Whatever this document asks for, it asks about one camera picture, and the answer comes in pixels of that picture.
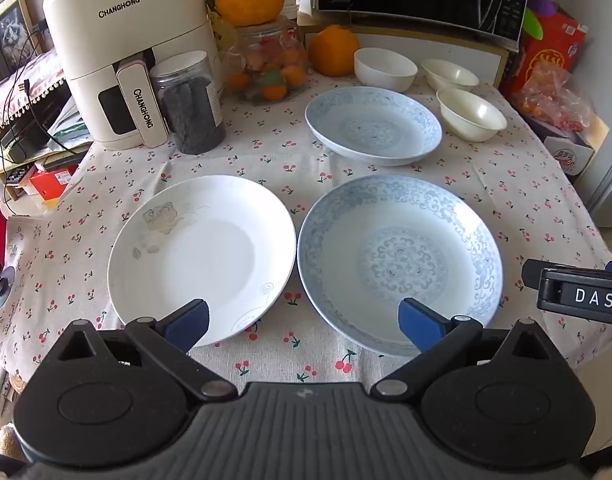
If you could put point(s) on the white plate with flower print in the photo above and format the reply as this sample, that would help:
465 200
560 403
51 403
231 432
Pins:
206 255

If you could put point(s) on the white round bowl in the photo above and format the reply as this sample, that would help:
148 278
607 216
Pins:
384 70

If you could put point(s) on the glass jar of small oranges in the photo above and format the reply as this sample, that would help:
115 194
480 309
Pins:
266 75

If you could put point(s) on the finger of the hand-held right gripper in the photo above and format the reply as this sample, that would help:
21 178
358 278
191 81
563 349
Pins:
531 274

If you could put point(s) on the white air fryer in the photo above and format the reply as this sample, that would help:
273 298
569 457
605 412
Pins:
101 35

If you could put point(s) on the small blue patterned plate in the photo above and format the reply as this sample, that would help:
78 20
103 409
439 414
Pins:
373 122

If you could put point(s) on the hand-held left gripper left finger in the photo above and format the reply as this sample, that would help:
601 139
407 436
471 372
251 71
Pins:
190 321

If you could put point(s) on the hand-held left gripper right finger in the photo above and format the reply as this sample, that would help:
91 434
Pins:
419 324

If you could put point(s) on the red gift box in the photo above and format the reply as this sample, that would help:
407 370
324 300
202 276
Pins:
550 50

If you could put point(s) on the clear jar with dark contents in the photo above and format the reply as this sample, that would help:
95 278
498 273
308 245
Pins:
193 115

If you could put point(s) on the pink floral lace cloth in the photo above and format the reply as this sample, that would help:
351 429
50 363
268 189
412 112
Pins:
21 85

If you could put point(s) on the large blue patterned plate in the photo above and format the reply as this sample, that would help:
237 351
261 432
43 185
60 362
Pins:
410 255

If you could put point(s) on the small red box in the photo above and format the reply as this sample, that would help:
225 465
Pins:
51 182

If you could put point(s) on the grey refrigerator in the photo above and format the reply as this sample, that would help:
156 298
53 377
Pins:
610 160

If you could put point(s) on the framed cat picture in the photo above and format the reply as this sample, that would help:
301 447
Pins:
8 30

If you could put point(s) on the plastic bag of oranges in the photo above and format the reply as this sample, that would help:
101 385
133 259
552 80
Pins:
550 100

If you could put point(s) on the cream bowl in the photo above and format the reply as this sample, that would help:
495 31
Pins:
448 74
470 115

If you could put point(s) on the cherry print tablecloth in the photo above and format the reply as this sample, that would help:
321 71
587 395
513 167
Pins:
266 160

